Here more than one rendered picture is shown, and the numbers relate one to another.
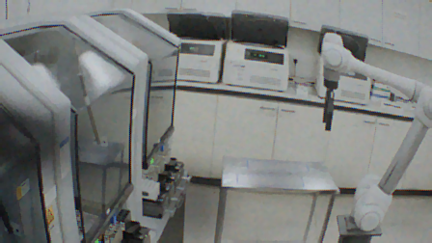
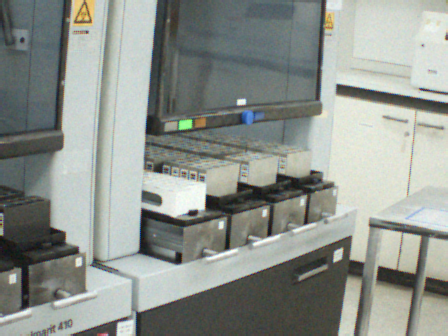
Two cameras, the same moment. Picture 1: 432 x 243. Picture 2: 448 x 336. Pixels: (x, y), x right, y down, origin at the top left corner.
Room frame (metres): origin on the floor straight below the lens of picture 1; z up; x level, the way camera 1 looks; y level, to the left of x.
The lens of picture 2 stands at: (0.58, -0.66, 1.23)
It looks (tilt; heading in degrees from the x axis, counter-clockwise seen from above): 11 degrees down; 29
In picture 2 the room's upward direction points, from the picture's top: 5 degrees clockwise
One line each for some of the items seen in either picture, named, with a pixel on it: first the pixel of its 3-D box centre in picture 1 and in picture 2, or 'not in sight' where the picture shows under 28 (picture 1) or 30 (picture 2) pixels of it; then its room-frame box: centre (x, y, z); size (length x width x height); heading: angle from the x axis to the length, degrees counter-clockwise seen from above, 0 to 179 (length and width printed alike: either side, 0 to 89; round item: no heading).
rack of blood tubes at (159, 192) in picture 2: (126, 186); (131, 189); (2.06, 0.37, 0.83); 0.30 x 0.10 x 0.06; 85
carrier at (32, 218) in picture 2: (125, 221); (23, 220); (1.65, 0.31, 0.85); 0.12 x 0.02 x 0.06; 175
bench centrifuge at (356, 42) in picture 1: (343, 62); not in sight; (4.54, -1.17, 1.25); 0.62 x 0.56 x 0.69; 174
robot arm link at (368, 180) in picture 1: (367, 196); not in sight; (2.05, -0.79, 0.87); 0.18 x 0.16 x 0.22; 169
